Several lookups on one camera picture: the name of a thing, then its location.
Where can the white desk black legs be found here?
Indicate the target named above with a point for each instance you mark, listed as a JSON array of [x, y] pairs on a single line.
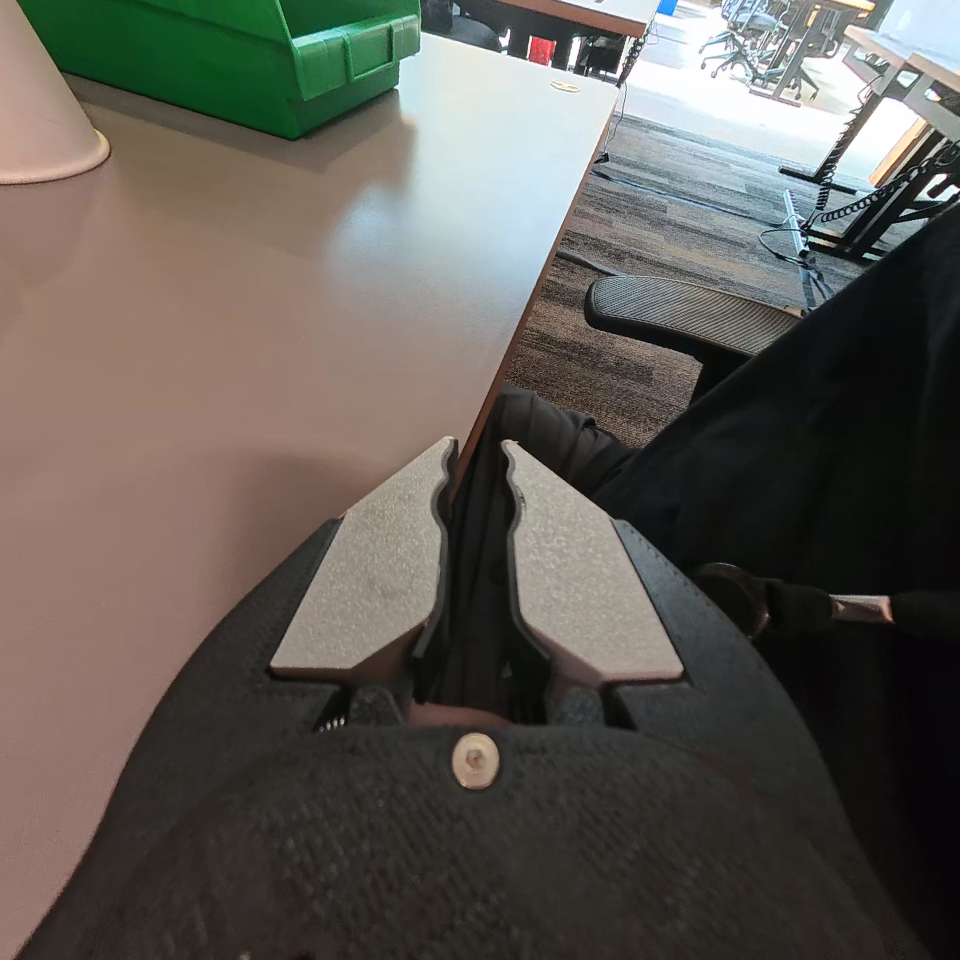
[[930, 82]]

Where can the black mesh office chair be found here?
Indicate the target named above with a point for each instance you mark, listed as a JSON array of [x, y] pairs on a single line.
[[690, 311]]

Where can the small red box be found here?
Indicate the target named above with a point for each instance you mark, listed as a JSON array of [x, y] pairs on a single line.
[[541, 49]]

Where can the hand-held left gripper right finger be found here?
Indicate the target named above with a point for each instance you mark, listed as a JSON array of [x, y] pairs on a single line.
[[585, 592]]

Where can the person's black clothing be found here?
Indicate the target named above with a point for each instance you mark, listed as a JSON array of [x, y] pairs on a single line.
[[825, 450]]

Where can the wooden top desk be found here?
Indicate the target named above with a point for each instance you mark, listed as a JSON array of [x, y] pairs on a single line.
[[585, 15]]

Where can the grey power strip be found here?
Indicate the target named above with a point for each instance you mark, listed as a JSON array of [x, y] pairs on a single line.
[[796, 225]]

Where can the green plastic bin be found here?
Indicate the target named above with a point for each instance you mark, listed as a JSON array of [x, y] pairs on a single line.
[[225, 60]]

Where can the white paper cup green band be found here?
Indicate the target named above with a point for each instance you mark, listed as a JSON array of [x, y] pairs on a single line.
[[37, 97]]

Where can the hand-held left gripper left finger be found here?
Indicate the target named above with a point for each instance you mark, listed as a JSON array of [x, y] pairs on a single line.
[[367, 585]]

